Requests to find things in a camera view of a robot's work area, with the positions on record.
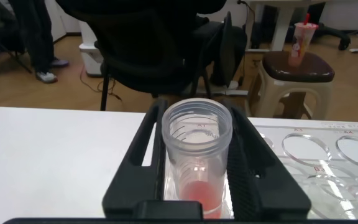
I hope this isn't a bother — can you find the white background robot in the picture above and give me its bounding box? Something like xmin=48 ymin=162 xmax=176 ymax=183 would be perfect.
xmin=78 ymin=20 xmax=105 ymax=78

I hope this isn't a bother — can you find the clear acrylic test tube rack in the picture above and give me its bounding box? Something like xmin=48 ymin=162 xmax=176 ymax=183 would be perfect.
xmin=163 ymin=119 xmax=358 ymax=220

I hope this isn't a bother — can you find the black office chair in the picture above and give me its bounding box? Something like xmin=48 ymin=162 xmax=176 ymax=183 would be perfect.
xmin=56 ymin=9 xmax=248 ymax=111

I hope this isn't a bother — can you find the white desk with drawer unit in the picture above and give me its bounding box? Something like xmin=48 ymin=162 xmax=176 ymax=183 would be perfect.
xmin=247 ymin=0 xmax=332 ymax=52

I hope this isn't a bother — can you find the pink drink cup with straw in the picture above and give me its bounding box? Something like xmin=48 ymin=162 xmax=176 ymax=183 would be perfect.
xmin=288 ymin=12 xmax=319 ymax=68

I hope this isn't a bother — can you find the beige stool with brown seat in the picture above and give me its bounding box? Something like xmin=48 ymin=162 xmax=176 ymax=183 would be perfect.
xmin=249 ymin=50 xmax=336 ymax=121

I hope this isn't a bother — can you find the black screen stand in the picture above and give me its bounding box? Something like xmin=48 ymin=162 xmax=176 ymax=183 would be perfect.
xmin=306 ymin=0 xmax=352 ymax=51

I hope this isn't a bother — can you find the red pigment test tube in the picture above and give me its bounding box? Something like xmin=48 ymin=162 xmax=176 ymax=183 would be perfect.
xmin=161 ymin=98 xmax=234 ymax=220

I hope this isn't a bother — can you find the standing person in white shirt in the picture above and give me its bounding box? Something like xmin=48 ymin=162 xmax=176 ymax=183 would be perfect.
xmin=9 ymin=0 xmax=70 ymax=84

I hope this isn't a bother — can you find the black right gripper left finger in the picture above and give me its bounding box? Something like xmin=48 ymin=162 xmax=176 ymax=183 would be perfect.
xmin=102 ymin=98 xmax=169 ymax=218

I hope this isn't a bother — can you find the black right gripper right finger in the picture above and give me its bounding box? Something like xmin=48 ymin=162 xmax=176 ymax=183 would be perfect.
xmin=224 ymin=101 xmax=312 ymax=221

